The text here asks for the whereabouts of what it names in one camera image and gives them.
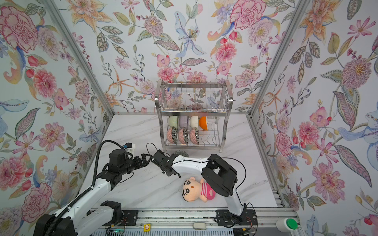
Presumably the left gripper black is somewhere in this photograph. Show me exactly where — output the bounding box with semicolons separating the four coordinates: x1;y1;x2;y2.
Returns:
119;152;153;176

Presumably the dark patterned bowl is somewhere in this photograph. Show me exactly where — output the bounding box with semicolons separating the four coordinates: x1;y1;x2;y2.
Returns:
166;127;178;144
178;127;189;145
189;128;199;145

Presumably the dark patterned bowl back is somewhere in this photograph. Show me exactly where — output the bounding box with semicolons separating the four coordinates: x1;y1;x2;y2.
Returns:
189;128;199;145

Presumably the light green bowl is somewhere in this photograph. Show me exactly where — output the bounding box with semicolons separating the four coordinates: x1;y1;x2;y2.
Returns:
168;116;179;129

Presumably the lilac purple bowl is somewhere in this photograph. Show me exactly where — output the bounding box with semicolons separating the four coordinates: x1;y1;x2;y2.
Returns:
178;116;190;129

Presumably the cream bowl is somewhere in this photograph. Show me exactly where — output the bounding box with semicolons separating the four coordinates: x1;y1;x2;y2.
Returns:
190;116;199;129

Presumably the white bowl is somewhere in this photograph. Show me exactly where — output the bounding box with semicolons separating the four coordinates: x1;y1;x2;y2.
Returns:
199;117;208;131

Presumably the steel two-tier dish rack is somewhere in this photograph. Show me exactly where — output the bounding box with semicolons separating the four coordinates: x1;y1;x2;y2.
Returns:
154;80;234;152

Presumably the pale green patterned bowl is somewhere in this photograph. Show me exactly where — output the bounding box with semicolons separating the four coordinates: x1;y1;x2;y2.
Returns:
173;150;189;157

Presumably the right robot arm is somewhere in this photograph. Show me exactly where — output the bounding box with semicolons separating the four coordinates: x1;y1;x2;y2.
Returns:
151;150;258;228

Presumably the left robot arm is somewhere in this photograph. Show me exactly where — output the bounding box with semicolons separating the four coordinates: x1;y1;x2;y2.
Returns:
33;148;149;236

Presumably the cartoon boy plush doll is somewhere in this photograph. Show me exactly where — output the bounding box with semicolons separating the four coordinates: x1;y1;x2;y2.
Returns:
181;177;216;202

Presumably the green emergency button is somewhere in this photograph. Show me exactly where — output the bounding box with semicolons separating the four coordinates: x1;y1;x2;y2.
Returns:
276;218;298;233

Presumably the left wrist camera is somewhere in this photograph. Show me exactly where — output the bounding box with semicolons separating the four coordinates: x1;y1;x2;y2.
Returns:
123;143;136;155

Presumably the yellow sticker on rail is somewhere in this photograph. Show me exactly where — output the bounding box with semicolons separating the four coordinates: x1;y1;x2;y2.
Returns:
143;224;151;232

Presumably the grey clip on rail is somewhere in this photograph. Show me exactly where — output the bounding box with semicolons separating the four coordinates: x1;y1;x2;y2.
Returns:
193;222;207;230

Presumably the black corrugated cable conduit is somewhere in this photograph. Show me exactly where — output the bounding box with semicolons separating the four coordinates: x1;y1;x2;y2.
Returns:
44;140;125;236

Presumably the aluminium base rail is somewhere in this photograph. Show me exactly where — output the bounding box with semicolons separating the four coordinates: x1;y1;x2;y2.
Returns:
88;207;297;229

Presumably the left aluminium corner post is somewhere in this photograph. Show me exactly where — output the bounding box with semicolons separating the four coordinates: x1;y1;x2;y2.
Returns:
41;0;115;118

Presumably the aluminium corner post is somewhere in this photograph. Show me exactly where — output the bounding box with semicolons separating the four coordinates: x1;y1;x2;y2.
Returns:
41;0;115;118
249;1;310;119

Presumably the right aluminium corner post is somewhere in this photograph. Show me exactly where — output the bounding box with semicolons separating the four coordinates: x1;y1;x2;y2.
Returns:
249;1;310;119

